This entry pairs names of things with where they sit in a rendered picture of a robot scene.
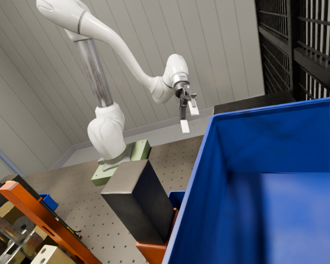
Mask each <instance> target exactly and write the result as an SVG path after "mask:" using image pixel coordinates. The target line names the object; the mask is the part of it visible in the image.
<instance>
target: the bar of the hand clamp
mask: <svg viewBox="0 0 330 264"><path fill-rule="evenodd" d="M22 234H23V235H25V236H26V237H27V238H28V237H29V236H31V235H38V236H40V235H39V234H37V233H36V232H35V231H32V232H31V233H29V232H28V231H26V230H23V231H22ZM40 237H41V236H40ZM27 238H26V239H27ZM26 239H25V240H26ZM25 240H24V241H25ZM24 241H23V242H24ZM23 242H22V243H21V244H20V246H17V245H16V244H15V243H14V242H12V244H11V245H10V246H9V247H8V248H7V249H6V250H5V251H4V252H3V254H2V255H1V256H0V264H21V263H22V261H23V260H24V259H25V258H26V256H27V255H26V254H25V253H23V252H22V250H21V246H22V244H23Z"/></svg>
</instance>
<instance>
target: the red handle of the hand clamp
mask: <svg viewBox="0 0 330 264"><path fill-rule="evenodd" d="M0 232H1V233H2V234H4V235H5V236H6V237H8V238H9V239H10V240H12V241H13V242H14V243H15V244H16V245H17V246H20V244H21V243H22V242H23V241H24V240H25V239H26V238H27V237H26V236H25V235H23V234H22V233H21V232H19V231H18V230H17V229H16V228H14V227H13V226H12V225H11V224H9V223H8V222H7V221H5V220H4V219H3V218H2V217H0Z"/></svg>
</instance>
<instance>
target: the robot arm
mask: <svg viewBox="0 0 330 264"><path fill-rule="evenodd" d="M37 8H38V9H39V11H40V12H41V13H42V14H43V15H44V16H45V17H46V19H48V20H49V21H51V22H53V23H54V24H56V25H58V26H60V27H62V28H64V29H65V31H66V32H67V34H68V36H69V38H70V39H71V40H72V41H74V43H75V46H76V49H77V51H78V54H79V57H80V60H81V62H82V65H83V68H84V71H85V74H86V76H87V79H88V82H89V84H90V87H91V90H92V92H93V95H94V98H95V101H96V103H97V108H96V110H95V113H96V119H94V120H92V121H91V122H90V123H89V126H88V128H87V131H88V135H89V139H90V141H91V143H92V144H93V146H94V147H95V149H96V150H97V152H98V153H99V154H100V155H101V156H102V158H101V159H99V160H98V164H104V166H103V168H102V171H103V172H106V171H108V170H110V169H113V168H117V167H118V166H119V165H120V163H121V162H125V161H131V153H132V150H133V147H134V146H133V145H129V146H126V144H125V142H124V140H123V129H124V125H125V118H124V114H123V113H122V111H121V110H120V107H119V105H118V104H117V103H115V102H113V99H112V96H111V93H110V90H109V87H108V84H107V80H106V77H105V74H104V71H103V68H102V64H101V61H100V58H99V55H98V52H97V49H96V45H95V42H94V39H96V40H99V41H102V42H104V43H106V44H108V45H109V46H110V47H112V48H113V49H114V50H115V52H116V53H117V54H118V55H119V57H120V58H121V59H122V61H123V62H124V64H125V65H126V66H127V68H128V69H129V70H130V72H131V73H132V74H133V75H134V77H135V78H136V79H137V80H138V81H139V82H140V83H141V84H142V85H144V86H145V87H147V88H148V89H149V90H150V93H151V94H152V98H153V100H154V101H155V102H156V103H158V104H164V103H166V102H167V101H168V100H169V99H170V98H171V97H172V96H173V95H174V93H175V95H176V97H178V98H179V102H180V103H178V108H179V123H181V126H182V131H183V134H189V133H190V132H189V127H188V123H187V120H186V108H187V102H188V103H189V107H190V111H191V115H192V116H199V112H198V108H197V105H196V101H195V97H196V96H197V94H196V93H195V92H194V90H193V89H192V88H191V83H190V80H189V71H188V66H187V64H186V61H185V60H184V58H183V57H182V56H180V55H178V54H173V55H171V56H170V57H169V58H168V61H167V66H166V69H165V72H164V75H163V76H157V77H155V78H152V77H149V76H148V75H146V74H145V73H144V72H143V70H142V69H141V67H140V66H139V64H138V63H137V61H136V59H135V58H134V56H133V55H132V53H131V51H130V50H129V49H128V47H127V45H126V44H125V43H124V41H123V40H122V38H121V37H120V36H119V35H118V34H117V33H116V32H114V31H113V30H112V29H110V28H109V27H108V26H106V25H105V24H103V23H102V22H101V21H99V20H98V19H97V18H95V17H94V16H93V15H92V14H91V12H90V10H89V8H88V7H87V6H86V5H85V4H84V3H82V2H81V1H79V0H37ZM184 105H185V106H184Z"/></svg>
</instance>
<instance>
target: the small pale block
mask: <svg viewBox="0 0 330 264"><path fill-rule="evenodd" d="M31 264H76V262H75V261H73V260H72V259H71V258H70V257H69V256H68V255H66V254H65V253H64V252H63V251H62V250H61V249H60V248H58V247H56V246H49V245H44V246H43V248H42V249H41V251H40V252H39V253H38V255H37V256H36V257H35V259H34V260H33V261H32V262H31Z"/></svg>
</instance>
